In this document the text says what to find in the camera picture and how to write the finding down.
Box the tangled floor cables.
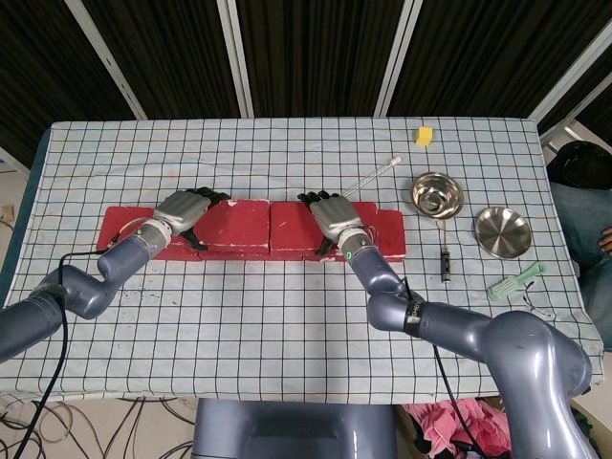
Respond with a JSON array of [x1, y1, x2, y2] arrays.
[[0, 394, 197, 459]]

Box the white partition frame post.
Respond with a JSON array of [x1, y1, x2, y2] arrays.
[[375, 0, 425, 117], [528, 23, 612, 121], [64, 0, 147, 120], [217, 0, 254, 119]]

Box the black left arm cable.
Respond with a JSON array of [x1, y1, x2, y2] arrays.
[[9, 248, 116, 459]]

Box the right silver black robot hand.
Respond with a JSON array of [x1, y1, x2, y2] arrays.
[[296, 189, 367, 256]]

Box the blue-grey robot torso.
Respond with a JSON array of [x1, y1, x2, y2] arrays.
[[190, 398, 399, 459]]

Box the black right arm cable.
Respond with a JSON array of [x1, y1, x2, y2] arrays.
[[401, 276, 479, 459]]

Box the red foam brick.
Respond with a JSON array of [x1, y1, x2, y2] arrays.
[[97, 205, 202, 262], [303, 209, 407, 263], [270, 200, 379, 254], [198, 246, 307, 262], [164, 198, 272, 255]]

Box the deep stainless steel bowl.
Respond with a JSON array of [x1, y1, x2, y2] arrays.
[[411, 171, 465, 219]]

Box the shallow stainless steel dish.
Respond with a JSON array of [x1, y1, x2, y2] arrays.
[[473, 206, 534, 260]]

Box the seated person in jeans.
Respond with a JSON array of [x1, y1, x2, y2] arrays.
[[547, 141, 612, 348]]

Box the pink cloth pile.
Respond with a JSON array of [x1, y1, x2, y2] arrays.
[[401, 399, 508, 459]]

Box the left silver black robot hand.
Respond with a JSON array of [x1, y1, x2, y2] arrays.
[[152, 186, 230, 251]]

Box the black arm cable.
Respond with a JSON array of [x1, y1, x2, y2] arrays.
[[9, 248, 116, 459], [401, 276, 479, 459]]

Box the black handled screwdriver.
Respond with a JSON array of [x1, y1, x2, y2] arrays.
[[439, 217, 453, 284]]

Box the checkered light blue tablecloth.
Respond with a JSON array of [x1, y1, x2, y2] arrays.
[[0, 117, 604, 405]]

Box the thin wire eyeglasses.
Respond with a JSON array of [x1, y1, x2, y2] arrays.
[[520, 280, 557, 320]]

